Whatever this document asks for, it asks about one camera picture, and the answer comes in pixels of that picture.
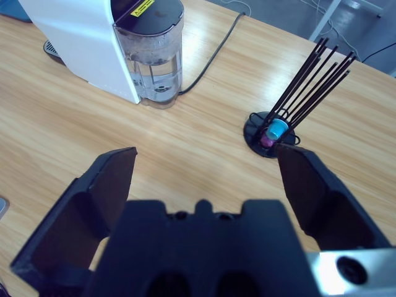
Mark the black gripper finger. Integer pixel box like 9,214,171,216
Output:
274,144,393,251
11,147,138,289

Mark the blue coffee capsule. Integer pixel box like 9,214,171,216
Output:
267,118,290,140

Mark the white capsule coffee machine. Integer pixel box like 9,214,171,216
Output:
18,0,143,105

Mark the purple coffee capsule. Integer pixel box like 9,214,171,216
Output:
259,131,276,149

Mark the clear water tank dark lid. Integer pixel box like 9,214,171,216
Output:
113,0,186,110

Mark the white table leg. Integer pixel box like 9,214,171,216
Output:
308,0,342,41

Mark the black wire capsule holder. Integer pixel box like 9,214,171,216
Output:
243,37,357,159

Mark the black floor cable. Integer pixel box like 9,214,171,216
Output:
361,41,396,63

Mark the thin white floor cable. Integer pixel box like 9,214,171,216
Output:
301,0,352,48

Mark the black coffee machine power cable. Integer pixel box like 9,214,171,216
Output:
178,11,248,96

